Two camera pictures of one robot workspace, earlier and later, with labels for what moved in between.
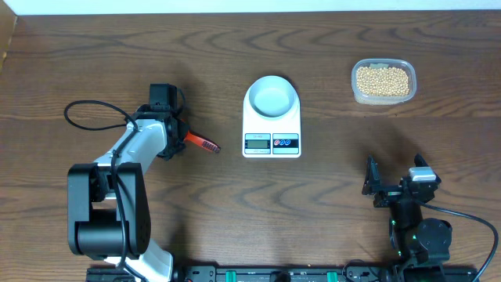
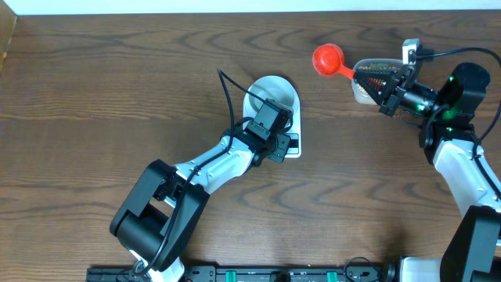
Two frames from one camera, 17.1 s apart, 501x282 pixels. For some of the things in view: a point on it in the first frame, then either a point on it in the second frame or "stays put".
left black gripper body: (182, 130) → (279, 151)
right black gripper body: (388, 195) → (398, 92)
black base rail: (299, 273) stays put
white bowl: (272, 97) stays put
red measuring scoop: (203, 142) → (328, 58)
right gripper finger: (373, 182) → (378, 80)
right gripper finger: (419, 161) → (379, 92)
